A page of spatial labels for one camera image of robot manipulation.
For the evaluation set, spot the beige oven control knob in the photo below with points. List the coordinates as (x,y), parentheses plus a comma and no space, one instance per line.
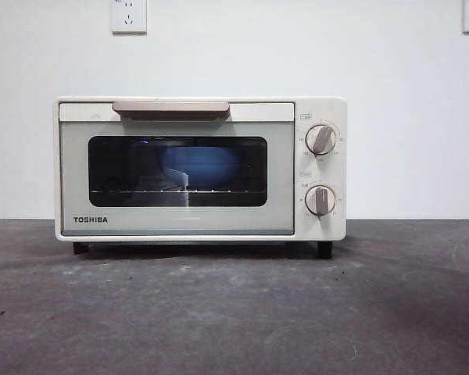
(320,200)
(320,140)

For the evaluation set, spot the white Toshiba toaster oven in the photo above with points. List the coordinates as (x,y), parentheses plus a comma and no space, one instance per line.
(322,230)

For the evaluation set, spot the blue ribbed bowl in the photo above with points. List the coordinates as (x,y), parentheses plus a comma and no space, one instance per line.
(207,168)

